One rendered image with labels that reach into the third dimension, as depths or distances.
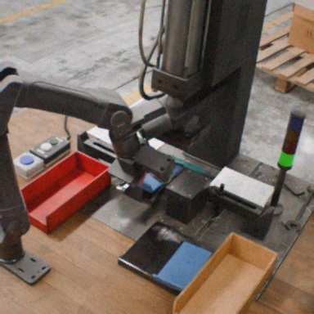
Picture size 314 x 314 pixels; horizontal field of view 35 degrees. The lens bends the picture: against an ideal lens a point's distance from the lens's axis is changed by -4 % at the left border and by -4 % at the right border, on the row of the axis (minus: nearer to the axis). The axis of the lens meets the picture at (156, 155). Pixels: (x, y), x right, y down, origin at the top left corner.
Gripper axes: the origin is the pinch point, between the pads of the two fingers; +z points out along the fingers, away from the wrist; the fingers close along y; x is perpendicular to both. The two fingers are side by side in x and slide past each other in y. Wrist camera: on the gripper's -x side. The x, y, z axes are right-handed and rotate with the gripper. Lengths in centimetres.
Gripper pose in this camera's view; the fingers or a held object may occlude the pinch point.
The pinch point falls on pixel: (138, 181)
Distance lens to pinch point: 122.3
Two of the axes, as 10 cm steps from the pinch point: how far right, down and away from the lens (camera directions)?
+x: -8.3, -3.8, 4.1
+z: 1.5, 5.6, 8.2
